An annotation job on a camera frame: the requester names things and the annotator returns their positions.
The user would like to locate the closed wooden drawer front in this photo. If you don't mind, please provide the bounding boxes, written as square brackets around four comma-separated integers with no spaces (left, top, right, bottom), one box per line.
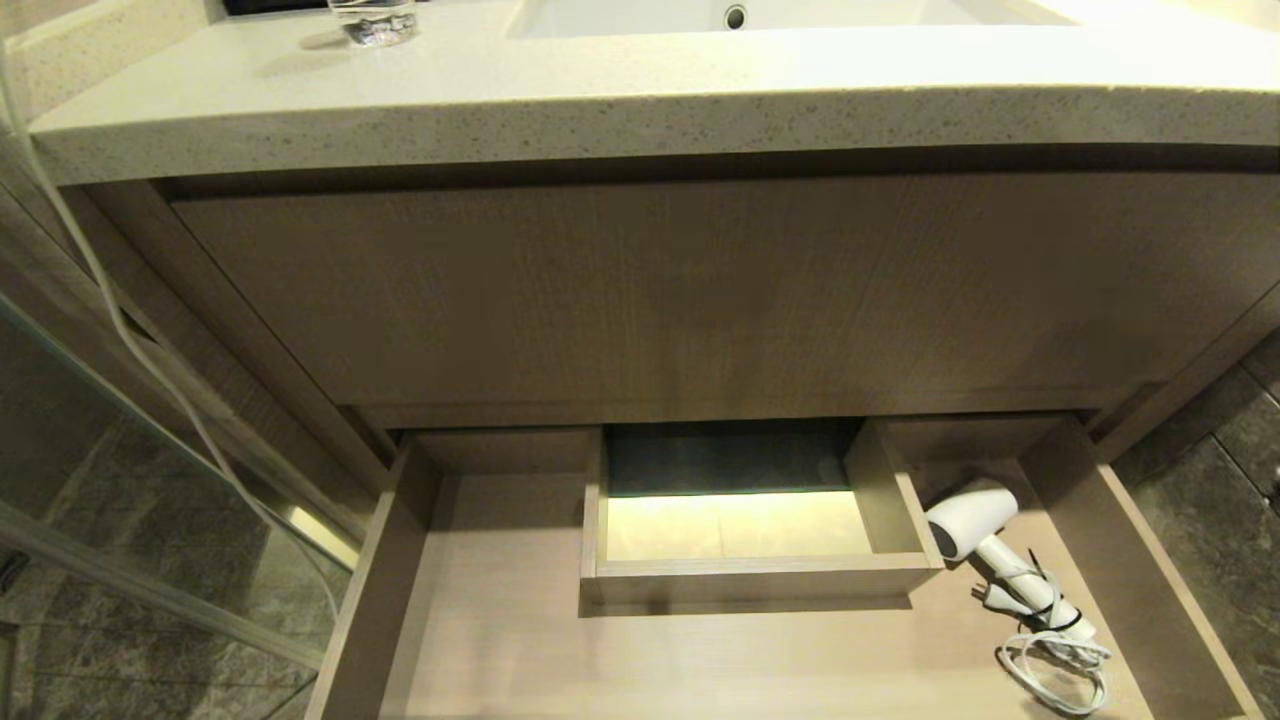
[168,170,1280,409]

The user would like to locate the open wooden drawer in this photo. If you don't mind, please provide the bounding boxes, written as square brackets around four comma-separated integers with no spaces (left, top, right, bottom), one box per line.
[306,413,1265,720]

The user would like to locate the white hair dryer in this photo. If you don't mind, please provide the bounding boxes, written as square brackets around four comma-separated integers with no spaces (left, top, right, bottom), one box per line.
[925,480,1098,643]

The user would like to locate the speckled stone countertop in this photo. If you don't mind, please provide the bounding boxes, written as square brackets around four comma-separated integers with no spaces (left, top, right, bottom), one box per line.
[28,0,1280,188]

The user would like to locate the white sink basin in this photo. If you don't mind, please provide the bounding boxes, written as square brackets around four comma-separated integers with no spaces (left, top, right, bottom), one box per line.
[505,0,1076,41]

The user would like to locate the wooden vanity cabinet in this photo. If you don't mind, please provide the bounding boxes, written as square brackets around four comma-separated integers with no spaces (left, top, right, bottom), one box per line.
[62,143,1280,720]

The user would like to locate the clear drinking glass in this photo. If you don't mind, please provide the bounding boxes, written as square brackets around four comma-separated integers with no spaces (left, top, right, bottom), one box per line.
[327,0,418,48]

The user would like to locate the glass shower door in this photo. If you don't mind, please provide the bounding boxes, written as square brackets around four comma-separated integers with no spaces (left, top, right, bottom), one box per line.
[0,292,363,720]

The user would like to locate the white hair dryer cord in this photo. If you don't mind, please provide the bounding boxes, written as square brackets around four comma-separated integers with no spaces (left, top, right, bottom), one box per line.
[972,549,1113,717]

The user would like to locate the white hanging cable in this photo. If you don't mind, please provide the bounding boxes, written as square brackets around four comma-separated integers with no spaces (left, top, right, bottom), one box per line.
[0,40,344,621]

